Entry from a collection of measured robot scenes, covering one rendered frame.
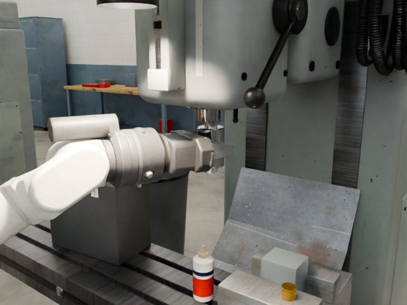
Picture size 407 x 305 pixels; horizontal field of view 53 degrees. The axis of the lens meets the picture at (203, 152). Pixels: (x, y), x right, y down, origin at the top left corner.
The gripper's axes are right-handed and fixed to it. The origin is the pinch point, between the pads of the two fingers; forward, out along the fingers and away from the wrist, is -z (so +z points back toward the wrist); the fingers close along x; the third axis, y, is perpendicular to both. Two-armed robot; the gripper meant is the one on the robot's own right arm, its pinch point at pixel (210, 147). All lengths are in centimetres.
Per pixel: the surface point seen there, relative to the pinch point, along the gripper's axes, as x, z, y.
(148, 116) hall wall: 555, -232, 82
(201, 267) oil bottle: 0.6, 1.1, 23.1
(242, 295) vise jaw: -14.7, 3.2, 19.8
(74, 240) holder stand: 33.9, 16.6, 27.6
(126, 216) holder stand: 23.4, 7.2, 19.6
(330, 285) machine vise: -19.2, -11.0, 20.0
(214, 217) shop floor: 220, -145, 121
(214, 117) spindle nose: -2.3, 0.8, -5.6
